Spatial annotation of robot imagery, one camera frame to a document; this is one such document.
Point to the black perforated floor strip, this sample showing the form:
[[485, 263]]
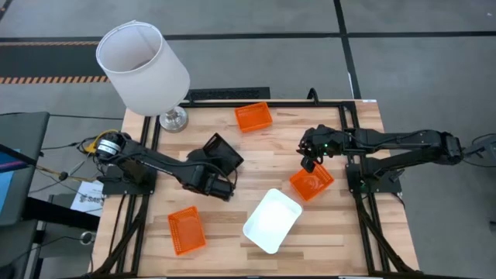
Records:
[[228, 94]]

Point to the white plastic bin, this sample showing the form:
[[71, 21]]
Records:
[[271, 221]]

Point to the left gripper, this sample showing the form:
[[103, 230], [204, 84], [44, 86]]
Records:
[[221, 189]]

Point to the white printed paper sheet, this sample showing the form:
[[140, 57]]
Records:
[[91, 199]]

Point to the clear glass lamp base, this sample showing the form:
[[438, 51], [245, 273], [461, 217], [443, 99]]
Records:
[[173, 119]]

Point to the black aluminium table frame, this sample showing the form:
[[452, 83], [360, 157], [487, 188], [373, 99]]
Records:
[[290, 104]]

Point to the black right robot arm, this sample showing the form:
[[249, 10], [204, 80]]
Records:
[[407, 141]]

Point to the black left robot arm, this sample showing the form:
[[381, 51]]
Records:
[[162, 160]]

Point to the orange plastic mesh basket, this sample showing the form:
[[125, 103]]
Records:
[[314, 184], [187, 231], [253, 117]]

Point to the black stand beam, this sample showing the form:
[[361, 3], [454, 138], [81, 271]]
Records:
[[58, 213]]

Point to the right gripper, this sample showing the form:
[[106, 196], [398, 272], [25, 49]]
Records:
[[325, 139]]

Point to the dark grey monitor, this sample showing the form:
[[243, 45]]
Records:
[[23, 131]]

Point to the white fabric lampshade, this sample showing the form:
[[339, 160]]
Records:
[[155, 77]]

